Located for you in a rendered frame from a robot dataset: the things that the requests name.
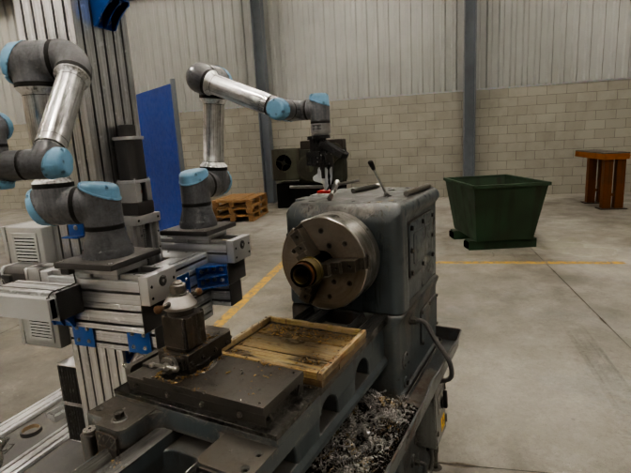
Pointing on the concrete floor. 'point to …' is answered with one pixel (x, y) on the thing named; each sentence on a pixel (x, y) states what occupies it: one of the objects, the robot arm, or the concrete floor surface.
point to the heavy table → (605, 177)
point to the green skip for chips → (496, 210)
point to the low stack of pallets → (240, 206)
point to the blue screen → (162, 150)
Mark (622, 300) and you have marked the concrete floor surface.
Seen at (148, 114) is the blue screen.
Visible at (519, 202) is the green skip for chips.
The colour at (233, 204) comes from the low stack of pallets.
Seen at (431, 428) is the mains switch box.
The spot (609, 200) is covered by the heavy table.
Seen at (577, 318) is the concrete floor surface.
